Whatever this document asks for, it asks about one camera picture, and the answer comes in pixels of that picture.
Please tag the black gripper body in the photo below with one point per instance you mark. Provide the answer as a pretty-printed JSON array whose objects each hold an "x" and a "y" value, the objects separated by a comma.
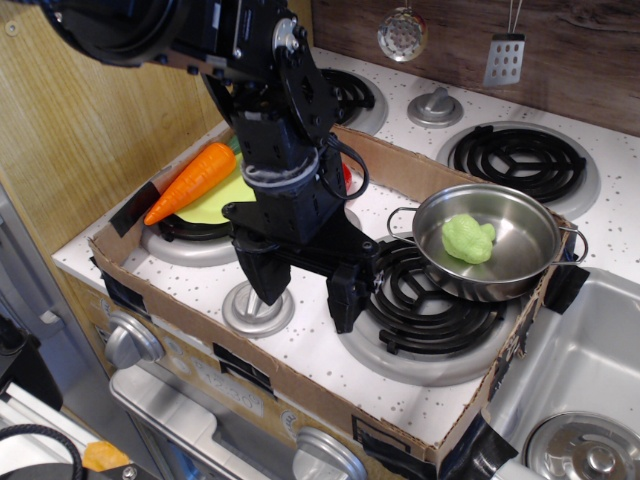
[{"x": 296, "y": 175}]

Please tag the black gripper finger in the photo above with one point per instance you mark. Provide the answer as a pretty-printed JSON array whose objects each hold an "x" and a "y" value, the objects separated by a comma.
[
  {"x": 267, "y": 274},
  {"x": 349, "y": 288}
]

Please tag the orange toy carrot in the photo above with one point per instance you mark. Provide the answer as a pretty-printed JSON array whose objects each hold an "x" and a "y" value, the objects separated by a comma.
[{"x": 208, "y": 168}]

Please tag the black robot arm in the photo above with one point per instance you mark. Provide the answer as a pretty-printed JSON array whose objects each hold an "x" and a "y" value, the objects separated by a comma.
[{"x": 256, "y": 63}]

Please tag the yellow-green plate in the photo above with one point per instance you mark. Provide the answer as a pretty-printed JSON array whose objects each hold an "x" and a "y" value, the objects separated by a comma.
[{"x": 208, "y": 208}]

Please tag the silver knob front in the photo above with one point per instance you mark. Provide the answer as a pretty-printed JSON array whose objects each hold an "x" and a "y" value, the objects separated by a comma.
[{"x": 247, "y": 314}]

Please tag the silver knob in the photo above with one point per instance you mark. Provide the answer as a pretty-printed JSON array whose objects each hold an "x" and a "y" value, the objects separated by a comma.
[
  {"x": 247, "y": 314},
  {"x": 435, "y": 110},
  {"x": 353, "y": 221}
]

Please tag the silver knob centre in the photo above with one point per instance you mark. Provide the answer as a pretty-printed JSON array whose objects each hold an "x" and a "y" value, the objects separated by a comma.
[{"x": 353, "y": 221}]

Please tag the red toy strawberry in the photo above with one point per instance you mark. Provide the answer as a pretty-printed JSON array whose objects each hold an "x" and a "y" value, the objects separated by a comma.
[{"x": 348, "y": 178}]

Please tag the front right black burner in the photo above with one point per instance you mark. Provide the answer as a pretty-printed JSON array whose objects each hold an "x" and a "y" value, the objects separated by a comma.
[{"x": 415, "y": 316}]

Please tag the black burner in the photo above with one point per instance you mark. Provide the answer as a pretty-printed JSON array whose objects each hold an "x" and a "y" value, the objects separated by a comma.
[
  {"x": 175, "y": 228},
  {"x": 540, "y": 164},
  {"x": 354, "y": 96},
  {"x": 415, "y": 316}
]

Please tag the front left black burner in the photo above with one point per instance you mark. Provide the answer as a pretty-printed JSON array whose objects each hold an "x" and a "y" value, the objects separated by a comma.
[{"x": 175, "y": 228}]

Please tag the cardboard fence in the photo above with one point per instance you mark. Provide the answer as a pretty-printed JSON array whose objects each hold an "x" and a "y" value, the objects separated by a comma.
[{"x": 303, "y": 374}]

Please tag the green toy lettuce piece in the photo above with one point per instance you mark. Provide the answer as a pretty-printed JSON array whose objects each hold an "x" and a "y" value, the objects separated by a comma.
[{"x": 464, "y": 238}]

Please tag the back left black burner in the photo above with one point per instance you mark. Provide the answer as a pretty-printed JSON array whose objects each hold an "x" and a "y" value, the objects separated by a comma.
[{"x": 354, "y": 96}]

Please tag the left silver oven dial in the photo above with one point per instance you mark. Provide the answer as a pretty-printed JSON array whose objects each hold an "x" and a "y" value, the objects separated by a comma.
[{"x": 130, "y": 342}]

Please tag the silver oven dial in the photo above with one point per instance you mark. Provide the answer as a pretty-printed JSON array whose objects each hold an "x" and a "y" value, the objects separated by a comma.
[
  {"x": 319, "y": 456},
  {"x": 130, "y": 342}
]

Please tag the silver knob back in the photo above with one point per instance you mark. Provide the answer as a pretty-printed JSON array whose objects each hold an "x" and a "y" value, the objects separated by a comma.
[{"x": 435, "y": 110}]

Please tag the right silver oven dial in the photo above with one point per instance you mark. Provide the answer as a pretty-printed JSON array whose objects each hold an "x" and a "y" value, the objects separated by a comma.
[{"x": 319, "y": 456}]

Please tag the hanging silver strainer ladle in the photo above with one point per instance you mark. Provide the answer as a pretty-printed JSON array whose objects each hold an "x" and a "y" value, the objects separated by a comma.
[{"x": 402, "y": 34}]

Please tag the back right black burner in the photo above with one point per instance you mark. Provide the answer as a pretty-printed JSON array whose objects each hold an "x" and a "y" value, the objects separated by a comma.
[{"x": 540, "y": 164}]

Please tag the hanging silver slotted spatula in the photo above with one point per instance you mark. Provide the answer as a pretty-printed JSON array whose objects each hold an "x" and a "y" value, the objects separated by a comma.
[{"x": 506, "y": 52}]

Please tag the silver sink basin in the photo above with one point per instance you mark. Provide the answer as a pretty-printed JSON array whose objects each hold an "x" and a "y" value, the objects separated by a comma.
[{"x": 583, "y": 360}]

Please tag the orange sponge piece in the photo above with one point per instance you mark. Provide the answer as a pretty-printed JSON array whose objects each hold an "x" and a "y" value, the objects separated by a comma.
[{"x": 101, "y": 456}]

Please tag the silver sink drain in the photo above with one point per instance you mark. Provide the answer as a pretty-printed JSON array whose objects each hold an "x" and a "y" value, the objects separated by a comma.
[{"x": 581, "y": 445}]

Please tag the steel pan with handles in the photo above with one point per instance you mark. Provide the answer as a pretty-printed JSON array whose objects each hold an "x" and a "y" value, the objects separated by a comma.
[{"x": 529, "y": 241}]

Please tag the silver oven door handle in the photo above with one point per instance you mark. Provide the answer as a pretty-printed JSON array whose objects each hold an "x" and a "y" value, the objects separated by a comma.
[{"x": 183, "y": 422}]

